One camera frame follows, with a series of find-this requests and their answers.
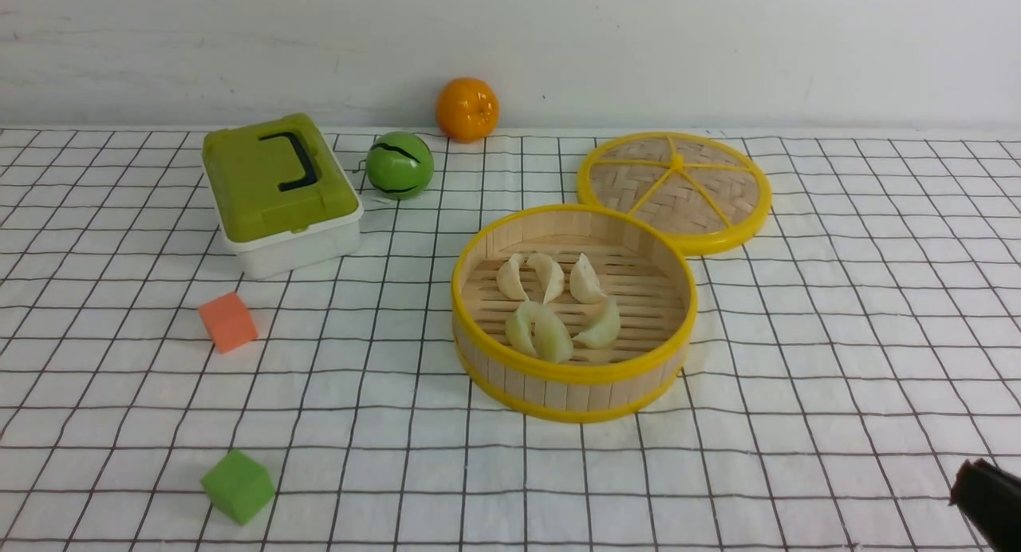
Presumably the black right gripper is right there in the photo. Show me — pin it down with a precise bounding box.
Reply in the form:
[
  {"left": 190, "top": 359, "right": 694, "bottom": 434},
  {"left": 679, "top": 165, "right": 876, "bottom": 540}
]
[{"left": 949, "top": 459, "right": 1020, "bottom": 551}]

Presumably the pale green dumpling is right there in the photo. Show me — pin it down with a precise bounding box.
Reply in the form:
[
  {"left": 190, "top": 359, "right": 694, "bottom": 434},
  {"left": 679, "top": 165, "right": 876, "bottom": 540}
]
[
  {"left": 533, "top": 306, "right": 575, "bottom": 364},
  {"left": 504, "top": 301, "right": 541, "bottom": 359},
  {"left": 573, "top": 297, "right": 622, "bottom": 349}
]

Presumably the white dumpling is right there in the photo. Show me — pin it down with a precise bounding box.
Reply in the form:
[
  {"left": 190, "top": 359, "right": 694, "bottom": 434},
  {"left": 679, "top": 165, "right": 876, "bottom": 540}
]
[
  {"left": 569, "top": 253, "right": 607, "bottom": 304},
  {"left": 526, "top": 253, "right": 566, "bottom": 304},
  {"left": 496, "top": 253, "right": 530, "bottom": 302}
]

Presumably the bamboo steamer tray yellow rim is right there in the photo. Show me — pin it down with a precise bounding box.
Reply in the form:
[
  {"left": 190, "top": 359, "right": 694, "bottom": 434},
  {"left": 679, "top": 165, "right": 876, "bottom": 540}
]
[{"left": 450, "top": 204, "right": 699, "bottom": 424}]

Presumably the woven bamboo steamer lid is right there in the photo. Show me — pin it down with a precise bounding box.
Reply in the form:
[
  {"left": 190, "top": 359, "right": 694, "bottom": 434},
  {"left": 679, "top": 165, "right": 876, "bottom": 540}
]
[{"left": 577, "top": 132, "right": 773, "bottom": 255}]

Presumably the white black grid tablecloth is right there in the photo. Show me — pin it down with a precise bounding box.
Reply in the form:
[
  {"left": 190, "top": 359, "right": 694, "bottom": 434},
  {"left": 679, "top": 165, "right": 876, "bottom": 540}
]
[{"left": 1, "top": 128, "right": 1020, "bottom": 551}]

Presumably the orange toy fruit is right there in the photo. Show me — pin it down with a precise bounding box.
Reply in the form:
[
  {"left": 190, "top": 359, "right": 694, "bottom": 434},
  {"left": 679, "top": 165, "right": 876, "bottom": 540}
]
[{"left": 435, "top": 77, "right": 500, "bottom": 144}]

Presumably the green toy watermelon ball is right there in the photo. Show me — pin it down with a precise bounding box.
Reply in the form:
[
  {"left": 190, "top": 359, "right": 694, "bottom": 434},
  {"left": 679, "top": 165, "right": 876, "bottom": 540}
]
[{"left": 364, "top": 131, "right": 435, "bottom": 199}]

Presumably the green foam cube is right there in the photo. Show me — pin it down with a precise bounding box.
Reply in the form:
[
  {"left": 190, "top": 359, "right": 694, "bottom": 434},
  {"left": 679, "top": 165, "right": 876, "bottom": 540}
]
[{"left": 200, "top": 449, "right": 276, "bottom": 526}]

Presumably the green lid white box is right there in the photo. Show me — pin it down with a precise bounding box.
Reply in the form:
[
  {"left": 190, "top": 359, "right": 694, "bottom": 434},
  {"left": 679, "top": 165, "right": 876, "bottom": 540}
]
[{"left": 201, "top": 112, "right": 364, "bottom": 279}]

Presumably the orange foam cube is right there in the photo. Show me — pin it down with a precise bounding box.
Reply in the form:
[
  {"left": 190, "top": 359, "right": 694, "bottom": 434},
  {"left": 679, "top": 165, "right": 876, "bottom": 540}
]
[{"left": 198, "top": 293, "right": 258, "bottom": 353}]

